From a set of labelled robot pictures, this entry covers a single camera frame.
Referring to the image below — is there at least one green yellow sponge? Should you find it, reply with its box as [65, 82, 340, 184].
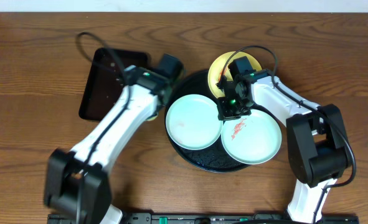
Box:
[146, 115, 158, 121]

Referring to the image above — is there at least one light blue plate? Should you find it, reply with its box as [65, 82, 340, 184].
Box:
[221, 110, 282, 165]
[165, 94, 223, 151]

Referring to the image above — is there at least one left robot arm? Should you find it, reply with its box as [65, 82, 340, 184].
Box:
[44, 65, 183, 224]

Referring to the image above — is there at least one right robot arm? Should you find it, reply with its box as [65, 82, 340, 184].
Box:
[210, 69, 357, 223]

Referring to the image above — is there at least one black rectangular tray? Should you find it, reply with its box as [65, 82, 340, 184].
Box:
[78, 47, 150, 122]

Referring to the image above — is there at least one round black tray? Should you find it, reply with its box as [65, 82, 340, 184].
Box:
[164, 69, 250, 173]

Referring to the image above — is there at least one yellow plate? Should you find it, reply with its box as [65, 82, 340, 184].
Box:
[207, 51, 262, 98]

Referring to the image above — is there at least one left black cable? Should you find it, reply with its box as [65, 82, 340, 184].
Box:
[75, 31, 131, 224]

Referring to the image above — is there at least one black cable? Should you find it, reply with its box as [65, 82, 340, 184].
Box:
[220, 45, 357, 224]
[75, 31, 131, 224]

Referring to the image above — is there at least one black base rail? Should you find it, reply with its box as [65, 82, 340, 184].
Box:
[47, 213, 360, 224]

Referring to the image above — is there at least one right black cable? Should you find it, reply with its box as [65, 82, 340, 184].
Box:
[220, 45, 357, 224]

